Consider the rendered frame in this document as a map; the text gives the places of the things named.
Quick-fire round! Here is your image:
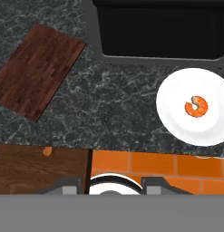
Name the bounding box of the white and black round object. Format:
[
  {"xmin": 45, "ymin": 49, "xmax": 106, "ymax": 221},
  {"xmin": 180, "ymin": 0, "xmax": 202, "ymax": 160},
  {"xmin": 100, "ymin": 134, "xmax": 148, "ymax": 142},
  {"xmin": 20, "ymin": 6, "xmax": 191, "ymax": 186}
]
[{"xmin": 88, "ymin": 172, "xmax": 143, "ymax": 196}]

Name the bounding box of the dark wooden cutting board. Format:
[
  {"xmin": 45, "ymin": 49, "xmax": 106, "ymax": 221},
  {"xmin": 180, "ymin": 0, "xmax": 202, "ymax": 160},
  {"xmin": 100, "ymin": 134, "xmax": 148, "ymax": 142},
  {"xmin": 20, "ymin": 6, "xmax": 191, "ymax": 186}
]
[{"xmin": 0, "ymin": 23, "xmax": 87, "ymax": 123}]

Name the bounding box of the round orange drawer knob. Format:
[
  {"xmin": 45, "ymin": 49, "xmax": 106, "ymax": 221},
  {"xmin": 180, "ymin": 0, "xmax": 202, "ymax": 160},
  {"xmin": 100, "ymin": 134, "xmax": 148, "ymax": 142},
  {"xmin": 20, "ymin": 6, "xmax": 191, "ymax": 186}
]
[{"xmin": 42, "ymin": 146, "xmax": 53, "ymax": 157}]

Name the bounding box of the white round plate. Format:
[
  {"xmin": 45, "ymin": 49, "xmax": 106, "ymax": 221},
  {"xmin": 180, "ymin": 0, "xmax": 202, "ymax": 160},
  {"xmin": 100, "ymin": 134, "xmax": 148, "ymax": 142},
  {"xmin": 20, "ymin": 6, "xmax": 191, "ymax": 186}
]
[{"xmin": 155, "ymin": 67, "xmax": 224, "ymax": 148}]

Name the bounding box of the dark sink basin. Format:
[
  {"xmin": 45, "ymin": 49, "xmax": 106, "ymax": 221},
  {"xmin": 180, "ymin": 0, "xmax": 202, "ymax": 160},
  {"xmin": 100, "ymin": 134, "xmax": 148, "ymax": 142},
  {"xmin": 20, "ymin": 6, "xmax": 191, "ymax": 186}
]
[{"xmin": 83, "ymin": 0, "xmax": 224, "ymax": 68}]

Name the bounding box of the orange shrimp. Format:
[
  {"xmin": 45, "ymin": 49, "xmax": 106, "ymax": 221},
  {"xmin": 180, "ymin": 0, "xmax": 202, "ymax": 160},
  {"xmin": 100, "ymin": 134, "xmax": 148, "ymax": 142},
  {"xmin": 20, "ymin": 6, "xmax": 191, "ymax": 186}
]
[{"xmin": 184, "ymin": 95, "xmax": 209, "ymax": 119}]

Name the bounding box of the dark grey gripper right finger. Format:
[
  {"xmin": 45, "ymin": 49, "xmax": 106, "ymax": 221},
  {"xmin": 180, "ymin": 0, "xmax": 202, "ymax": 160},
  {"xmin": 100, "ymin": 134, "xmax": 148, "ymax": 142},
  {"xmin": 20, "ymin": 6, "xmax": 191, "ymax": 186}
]
[{"xmin": 141, "ymin": 177, "xmax": 193, "ymax": 196}]

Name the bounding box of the brown wooden drawer front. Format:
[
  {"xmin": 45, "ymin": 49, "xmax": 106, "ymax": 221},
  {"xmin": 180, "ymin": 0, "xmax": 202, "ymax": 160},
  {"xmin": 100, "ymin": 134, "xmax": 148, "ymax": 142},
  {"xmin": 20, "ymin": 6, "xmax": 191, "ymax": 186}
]
[{"xmin": 0, "ymin": 143, "xmax": 93, "ymax": 195}]

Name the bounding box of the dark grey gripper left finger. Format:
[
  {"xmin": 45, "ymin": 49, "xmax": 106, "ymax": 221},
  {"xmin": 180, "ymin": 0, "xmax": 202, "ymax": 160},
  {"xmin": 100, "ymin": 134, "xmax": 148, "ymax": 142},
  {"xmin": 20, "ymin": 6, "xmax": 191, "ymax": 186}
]
[{"xmin": 34, "ymin": 177, "xmax": 83, "ymax": 196}]

